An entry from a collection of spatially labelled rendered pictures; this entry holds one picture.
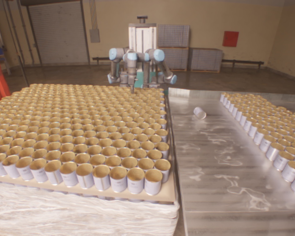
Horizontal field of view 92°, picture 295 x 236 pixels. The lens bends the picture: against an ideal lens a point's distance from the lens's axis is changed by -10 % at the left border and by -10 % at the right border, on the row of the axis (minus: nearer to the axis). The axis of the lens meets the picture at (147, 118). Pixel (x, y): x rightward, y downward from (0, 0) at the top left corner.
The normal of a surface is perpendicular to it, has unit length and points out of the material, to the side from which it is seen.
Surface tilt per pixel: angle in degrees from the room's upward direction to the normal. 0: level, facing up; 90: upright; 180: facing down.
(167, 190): 2
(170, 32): 88
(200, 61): 90
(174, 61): 89
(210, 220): 0
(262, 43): 90
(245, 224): 0
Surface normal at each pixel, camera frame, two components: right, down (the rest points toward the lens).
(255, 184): 0.00, -0.88
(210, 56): -0.11, 0.51
